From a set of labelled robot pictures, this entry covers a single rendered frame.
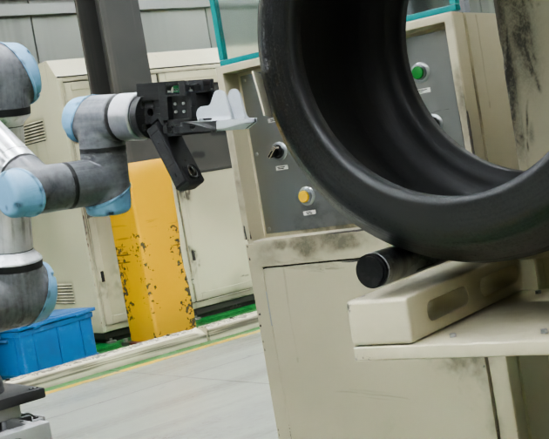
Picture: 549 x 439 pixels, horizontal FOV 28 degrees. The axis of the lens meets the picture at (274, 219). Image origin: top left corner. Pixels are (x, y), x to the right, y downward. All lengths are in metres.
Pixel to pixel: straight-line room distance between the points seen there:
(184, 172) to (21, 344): 5.23
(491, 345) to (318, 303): 0.93
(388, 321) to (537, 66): 0.48
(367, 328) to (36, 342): 5.57
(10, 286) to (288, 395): 0.62
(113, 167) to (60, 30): 8.82
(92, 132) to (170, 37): 9.46
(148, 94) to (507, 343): 0.70
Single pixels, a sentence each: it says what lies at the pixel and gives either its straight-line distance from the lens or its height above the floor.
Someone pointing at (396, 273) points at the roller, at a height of 0.89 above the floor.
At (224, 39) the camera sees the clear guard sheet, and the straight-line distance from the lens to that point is 2.31.
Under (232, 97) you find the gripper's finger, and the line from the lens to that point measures 1.63.
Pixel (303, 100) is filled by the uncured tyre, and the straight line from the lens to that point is 1.39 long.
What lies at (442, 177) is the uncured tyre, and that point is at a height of 0.99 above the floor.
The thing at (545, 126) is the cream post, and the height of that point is 1.04.
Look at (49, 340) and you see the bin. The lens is 6.97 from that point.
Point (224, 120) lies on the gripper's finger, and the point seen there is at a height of 1.13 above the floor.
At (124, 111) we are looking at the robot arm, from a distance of 1.70.
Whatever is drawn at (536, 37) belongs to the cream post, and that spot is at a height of 1.17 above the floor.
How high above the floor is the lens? 1.06
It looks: 3 degrees down
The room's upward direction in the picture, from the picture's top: 9 degrees counter-clockwise
